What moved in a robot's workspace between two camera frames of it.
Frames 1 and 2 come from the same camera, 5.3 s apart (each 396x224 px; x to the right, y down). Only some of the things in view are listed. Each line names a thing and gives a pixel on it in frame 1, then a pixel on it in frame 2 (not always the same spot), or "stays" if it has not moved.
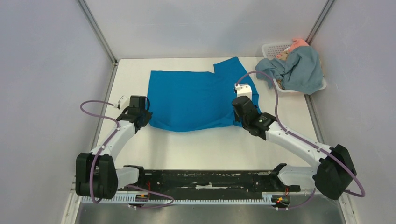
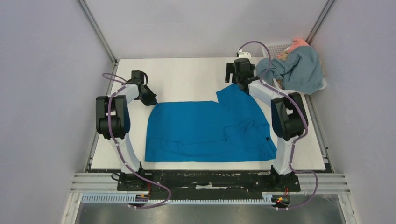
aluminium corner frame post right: (326, 8) stays
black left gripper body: (147, 116) -> (149, 97)
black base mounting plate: (211, 183) stays
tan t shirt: (284, 56) stays
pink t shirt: (296, 42) stays
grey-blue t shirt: (300, 71) stays
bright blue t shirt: (194, 101) -> (232, 130)
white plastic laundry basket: (272, 50) stays
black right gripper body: (240, 114) -> (230, 73)
